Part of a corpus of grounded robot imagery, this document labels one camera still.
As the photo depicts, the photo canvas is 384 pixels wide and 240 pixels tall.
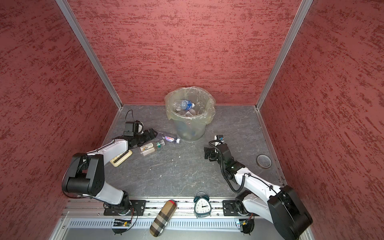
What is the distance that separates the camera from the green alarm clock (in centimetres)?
71

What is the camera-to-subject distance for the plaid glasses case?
26.6 inches

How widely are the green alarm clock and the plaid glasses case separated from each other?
110 millimetres
